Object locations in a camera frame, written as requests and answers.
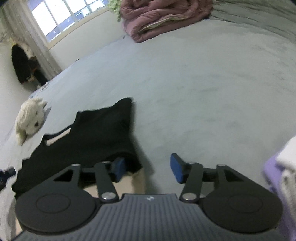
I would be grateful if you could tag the grey bed sheet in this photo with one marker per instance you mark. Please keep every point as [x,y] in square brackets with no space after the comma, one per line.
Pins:
[214,92]

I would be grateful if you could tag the beige bear raglan shirt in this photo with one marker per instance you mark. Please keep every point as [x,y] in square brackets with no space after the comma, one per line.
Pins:
[95,136]

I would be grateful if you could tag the folded white purple clothes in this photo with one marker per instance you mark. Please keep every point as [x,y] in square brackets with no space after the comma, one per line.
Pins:
[279,173]

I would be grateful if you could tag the grey padded headboard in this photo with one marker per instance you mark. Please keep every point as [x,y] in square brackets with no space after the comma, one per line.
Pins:
[274,16]

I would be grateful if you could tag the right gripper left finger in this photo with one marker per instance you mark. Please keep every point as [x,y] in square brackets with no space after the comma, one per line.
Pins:
[69,199]

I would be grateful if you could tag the dark jacket on rack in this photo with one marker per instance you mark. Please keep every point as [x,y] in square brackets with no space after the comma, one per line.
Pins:
[26,69]

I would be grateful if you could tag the left grey curtain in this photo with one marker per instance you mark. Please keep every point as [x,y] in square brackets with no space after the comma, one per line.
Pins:
[20,25]

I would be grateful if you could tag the pink rolled quilt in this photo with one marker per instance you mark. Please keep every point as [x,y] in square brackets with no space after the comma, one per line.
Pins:
[144,20]

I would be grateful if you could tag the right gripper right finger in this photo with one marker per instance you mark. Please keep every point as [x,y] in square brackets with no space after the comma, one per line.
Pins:
[226,197]

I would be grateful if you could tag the white plush dog toy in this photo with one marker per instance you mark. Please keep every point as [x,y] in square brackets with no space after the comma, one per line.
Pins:
[30,118]

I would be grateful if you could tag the window with white frame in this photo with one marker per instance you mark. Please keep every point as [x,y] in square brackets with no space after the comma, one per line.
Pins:
[56,16]

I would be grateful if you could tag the green patterned blanket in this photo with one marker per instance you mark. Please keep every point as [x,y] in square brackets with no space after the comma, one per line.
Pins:
[114,6]

